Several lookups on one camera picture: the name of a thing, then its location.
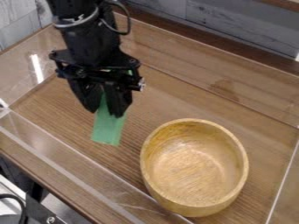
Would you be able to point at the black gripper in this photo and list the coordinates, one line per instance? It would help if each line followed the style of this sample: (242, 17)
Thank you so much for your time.
(94, 65)

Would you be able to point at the clear acrylic tray wall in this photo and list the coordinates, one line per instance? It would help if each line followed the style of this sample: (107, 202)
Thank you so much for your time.
(91, 182)

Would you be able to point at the green rectangular block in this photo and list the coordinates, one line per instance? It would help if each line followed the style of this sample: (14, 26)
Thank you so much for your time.
(107, 125)

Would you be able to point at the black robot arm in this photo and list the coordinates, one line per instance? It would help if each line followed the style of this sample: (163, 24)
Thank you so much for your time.
(84, 10)

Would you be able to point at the brown wooden bowl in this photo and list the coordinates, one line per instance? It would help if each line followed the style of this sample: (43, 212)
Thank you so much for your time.
(194, 165)

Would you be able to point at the black metal table frame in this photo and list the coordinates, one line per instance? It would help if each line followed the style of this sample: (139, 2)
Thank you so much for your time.
(26, 201)

